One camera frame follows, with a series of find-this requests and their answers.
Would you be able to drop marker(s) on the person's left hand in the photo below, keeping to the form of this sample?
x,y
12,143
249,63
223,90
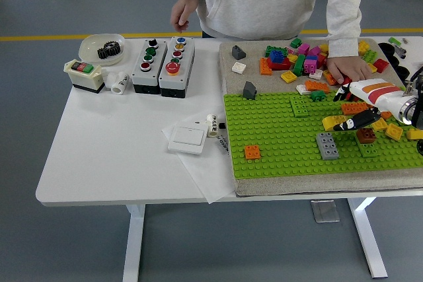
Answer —
x,y
350,67

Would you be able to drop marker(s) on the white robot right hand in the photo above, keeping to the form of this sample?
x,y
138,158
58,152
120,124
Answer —
x,y
380,93

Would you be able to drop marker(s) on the person's right hand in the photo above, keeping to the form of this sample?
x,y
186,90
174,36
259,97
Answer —
x,y
183,11

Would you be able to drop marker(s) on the brown four-stud brick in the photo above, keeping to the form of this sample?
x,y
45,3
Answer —
x,y
365,135

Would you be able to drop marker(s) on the yellow curved eight-stud brick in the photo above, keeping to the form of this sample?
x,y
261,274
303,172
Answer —
x,y
333,121

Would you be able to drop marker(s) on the green studded baseplate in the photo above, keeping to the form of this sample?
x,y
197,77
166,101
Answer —
x,y
281,136

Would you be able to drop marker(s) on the person's left forearm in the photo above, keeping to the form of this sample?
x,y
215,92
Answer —
x,y
343,31

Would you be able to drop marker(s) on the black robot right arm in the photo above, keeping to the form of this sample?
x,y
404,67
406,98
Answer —
x,y
414,110

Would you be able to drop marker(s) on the large red brick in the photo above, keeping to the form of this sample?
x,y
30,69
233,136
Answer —
x,y
347,80

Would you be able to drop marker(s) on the orange eight-stud brick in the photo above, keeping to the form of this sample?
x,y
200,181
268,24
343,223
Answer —
x,y
329,79
317,86
264,68
355,108
386,115

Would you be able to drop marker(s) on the lime green brick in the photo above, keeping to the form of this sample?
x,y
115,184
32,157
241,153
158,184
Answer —
x,y
370,55

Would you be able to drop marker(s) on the red four-stud brick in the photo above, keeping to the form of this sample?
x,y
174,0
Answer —
x,y
380,65

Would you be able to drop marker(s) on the magenta four-stud brick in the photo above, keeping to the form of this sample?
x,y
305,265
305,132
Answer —
x,y
310,66

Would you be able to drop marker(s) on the yellow four-stud brick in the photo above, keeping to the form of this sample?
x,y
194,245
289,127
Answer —
x,y
394,131

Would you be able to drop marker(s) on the small dark green brick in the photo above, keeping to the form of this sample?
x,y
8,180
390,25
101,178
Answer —
x,y
318,96

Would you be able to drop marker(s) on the pink brick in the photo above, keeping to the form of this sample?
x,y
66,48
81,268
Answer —
x,y
303,48

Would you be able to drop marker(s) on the long green brick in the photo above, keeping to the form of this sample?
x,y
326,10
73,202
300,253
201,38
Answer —
x,y
299,65

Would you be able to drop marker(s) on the white brick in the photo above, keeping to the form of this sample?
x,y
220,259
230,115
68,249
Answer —
x,y
301,89

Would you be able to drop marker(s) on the small yellow brick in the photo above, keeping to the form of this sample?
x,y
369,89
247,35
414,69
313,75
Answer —
x,y
292,58

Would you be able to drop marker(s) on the dark grey slope brick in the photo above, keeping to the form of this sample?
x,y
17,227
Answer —
x,y
238,52
250,90

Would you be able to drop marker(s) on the blue four-stud brick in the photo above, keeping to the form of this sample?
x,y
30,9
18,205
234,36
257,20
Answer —
x,y
277,56

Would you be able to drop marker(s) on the light grey eight-stud brick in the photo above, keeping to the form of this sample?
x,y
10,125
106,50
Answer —
x,y
327,146

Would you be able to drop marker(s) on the green eight-stud brick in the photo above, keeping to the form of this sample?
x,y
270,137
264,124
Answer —
x,y
271,51

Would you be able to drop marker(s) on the orange four-stud brick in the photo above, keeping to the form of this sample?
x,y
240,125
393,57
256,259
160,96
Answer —
x,y
252,152

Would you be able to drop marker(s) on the small white tile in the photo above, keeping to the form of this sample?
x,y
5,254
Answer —
x,y
316,74

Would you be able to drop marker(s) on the grey metal part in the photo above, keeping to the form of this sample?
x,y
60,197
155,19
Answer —
x,y
400,51

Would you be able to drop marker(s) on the small green block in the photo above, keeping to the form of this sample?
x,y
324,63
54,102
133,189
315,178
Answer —
x,y
394,41

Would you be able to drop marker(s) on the green flat eight-stud plate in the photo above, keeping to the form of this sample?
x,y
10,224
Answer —
x,y
300,106
370,150

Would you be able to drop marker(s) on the yellow flat square tile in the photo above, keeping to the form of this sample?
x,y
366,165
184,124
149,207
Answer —
x,y
289,76

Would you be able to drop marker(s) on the grey emergency-stop control box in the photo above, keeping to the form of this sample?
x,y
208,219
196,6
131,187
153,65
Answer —
x,y
170,84

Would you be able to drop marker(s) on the white square tile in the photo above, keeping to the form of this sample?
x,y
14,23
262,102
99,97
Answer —
x,y
239,67

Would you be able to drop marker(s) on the grey four-button control box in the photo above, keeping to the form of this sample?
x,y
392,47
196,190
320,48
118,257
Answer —
x,y
142,79

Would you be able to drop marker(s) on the black gear stack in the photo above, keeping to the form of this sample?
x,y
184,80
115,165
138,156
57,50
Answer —
x,y
109,51

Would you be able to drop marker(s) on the white pipe fitting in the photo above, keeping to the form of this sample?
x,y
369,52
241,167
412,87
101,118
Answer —
x,y
119,85

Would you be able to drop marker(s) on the white plastic bowl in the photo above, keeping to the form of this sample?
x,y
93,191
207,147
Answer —
x,y
87,47

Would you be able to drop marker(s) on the small white labelled cylinder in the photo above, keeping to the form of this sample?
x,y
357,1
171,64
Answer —
x,y
211,126

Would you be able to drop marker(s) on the silver floor plate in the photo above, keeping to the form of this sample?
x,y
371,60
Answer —
x,y
325,211

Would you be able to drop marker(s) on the grey-brown mat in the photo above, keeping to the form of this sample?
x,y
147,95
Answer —
x,y
264,186

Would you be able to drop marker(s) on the white table leg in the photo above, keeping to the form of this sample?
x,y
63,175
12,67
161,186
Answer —
x,y
371,245
133,245

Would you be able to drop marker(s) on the white paper sheet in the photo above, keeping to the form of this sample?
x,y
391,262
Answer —
x,y
205,176

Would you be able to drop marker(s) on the cream red-green switch box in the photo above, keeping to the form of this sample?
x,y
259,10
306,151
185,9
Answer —
x,y
82,79

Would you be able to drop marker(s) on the white wall switch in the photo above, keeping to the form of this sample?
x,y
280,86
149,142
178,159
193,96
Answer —
x,y
186,138

